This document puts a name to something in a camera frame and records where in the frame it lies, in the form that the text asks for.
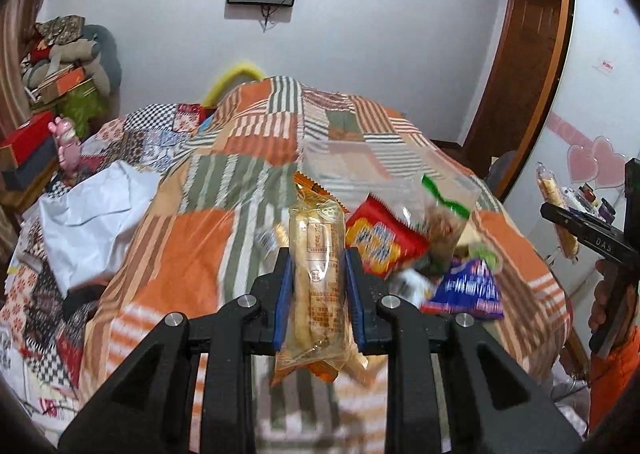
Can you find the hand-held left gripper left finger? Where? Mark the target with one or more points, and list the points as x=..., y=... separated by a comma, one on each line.
x=282, y=304

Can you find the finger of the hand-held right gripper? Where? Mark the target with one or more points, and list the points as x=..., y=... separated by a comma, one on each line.
x=565, y=216

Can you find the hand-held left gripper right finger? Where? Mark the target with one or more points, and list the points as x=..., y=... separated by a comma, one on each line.
x=352, y=304

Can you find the clear orange wafer roll packet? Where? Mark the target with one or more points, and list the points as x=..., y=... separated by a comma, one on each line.
x=315, y=254
x=550, y=189

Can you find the clear plastic container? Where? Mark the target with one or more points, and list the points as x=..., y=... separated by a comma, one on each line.
x=350, y=169

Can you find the person's right forearm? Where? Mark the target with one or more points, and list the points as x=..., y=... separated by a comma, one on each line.
x=620, y=384

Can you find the person's right hand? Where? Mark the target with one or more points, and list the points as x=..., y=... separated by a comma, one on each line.
x=600, y=299

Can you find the pink heart stickers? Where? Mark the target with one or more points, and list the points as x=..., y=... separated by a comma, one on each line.
x=597, y=162

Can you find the small silver snack wrapper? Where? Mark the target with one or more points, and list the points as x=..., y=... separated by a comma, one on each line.
x=267, y=240

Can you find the red cracker packet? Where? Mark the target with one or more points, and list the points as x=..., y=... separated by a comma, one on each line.
x=380, y=239

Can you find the grey cloth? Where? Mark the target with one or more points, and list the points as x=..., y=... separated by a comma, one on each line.
x=502, y=174

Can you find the light green snack packet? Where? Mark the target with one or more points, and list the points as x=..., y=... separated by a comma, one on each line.
x=485, y=254

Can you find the striped orange patchwork blanket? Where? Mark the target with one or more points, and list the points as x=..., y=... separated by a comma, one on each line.
x=200, y=234

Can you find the white wardrobe door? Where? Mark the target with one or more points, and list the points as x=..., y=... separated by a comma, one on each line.
x=595, y=104

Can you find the blue white snack packet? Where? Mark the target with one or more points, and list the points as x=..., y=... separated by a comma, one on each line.
x=470, y=289

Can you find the white green snack packet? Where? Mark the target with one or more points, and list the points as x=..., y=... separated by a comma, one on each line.
x=442, y=224

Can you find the wooden door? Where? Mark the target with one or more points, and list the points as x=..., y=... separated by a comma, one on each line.
x=525, y=59

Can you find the white cloth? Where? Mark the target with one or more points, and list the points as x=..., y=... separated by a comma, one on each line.
x=95, y=219

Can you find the yellow hoop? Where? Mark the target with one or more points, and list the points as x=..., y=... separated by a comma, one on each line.
x=225, y=77

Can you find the checked patchwork quilt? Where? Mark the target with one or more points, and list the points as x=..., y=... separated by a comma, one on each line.
x=40, y=294

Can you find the pink toy figure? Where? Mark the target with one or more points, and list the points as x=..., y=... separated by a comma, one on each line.
x=67, y=149

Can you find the green patterned box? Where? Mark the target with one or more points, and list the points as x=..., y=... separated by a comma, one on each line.
x=85, y=107

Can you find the dark grey flat box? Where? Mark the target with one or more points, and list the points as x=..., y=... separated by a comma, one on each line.
x=30, y=169

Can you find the red flat box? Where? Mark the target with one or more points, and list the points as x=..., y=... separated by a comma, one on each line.
x=25, y=137

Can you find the grey plush toy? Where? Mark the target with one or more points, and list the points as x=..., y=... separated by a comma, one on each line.
x=102, y=54

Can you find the orange cardboard box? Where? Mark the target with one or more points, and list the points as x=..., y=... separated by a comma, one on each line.
x=65, y=82

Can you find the striped brown curtain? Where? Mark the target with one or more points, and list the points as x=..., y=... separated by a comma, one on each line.
x=20, y=34

